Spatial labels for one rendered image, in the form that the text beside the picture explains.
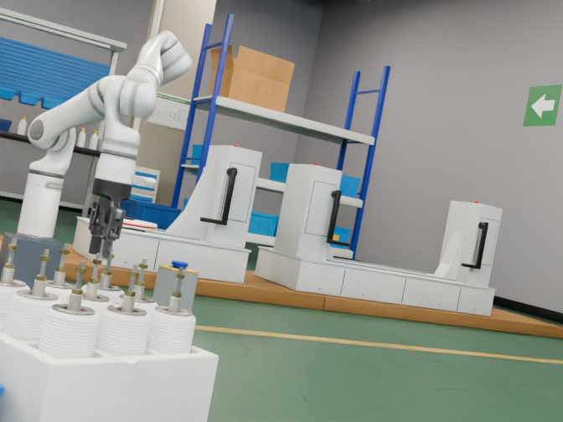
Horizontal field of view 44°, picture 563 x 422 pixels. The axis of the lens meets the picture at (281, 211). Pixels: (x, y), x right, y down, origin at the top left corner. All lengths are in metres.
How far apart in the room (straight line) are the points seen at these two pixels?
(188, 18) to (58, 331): 7.03
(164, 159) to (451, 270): 4.07
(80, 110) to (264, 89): 5.05
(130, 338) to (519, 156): 6.35
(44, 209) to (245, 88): 4.92
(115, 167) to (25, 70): 6.08
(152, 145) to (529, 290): 4.17
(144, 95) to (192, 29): 6.73
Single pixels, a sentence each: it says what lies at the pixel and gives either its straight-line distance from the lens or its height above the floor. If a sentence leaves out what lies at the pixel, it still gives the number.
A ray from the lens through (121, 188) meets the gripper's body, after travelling 1.42.
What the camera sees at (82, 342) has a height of 0.21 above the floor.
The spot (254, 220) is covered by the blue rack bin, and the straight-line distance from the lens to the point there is 6.73.
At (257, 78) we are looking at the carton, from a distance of 6.80.
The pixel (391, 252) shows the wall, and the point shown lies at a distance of 8.66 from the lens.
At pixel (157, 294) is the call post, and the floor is 0.25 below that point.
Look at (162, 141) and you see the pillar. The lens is 7.92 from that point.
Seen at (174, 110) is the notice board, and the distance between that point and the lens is 7.96.
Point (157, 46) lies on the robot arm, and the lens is 1.65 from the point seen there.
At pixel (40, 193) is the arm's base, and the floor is 0.42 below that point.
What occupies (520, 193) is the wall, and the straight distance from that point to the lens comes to 7.30.
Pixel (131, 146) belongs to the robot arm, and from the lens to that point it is 1.43.
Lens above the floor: 0.49
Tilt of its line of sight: level
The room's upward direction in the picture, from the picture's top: 11 degrees clockwise
